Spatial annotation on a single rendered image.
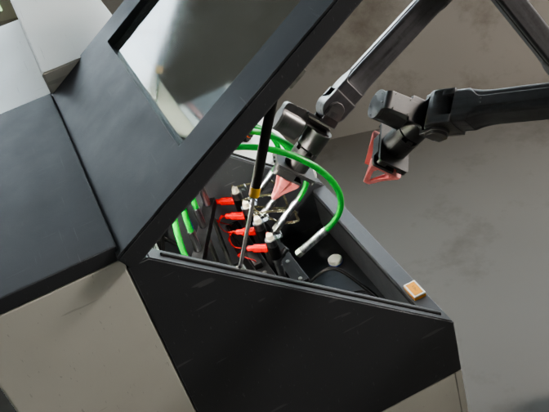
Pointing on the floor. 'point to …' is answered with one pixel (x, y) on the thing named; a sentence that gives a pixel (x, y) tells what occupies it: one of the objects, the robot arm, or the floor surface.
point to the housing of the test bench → (64, 270)
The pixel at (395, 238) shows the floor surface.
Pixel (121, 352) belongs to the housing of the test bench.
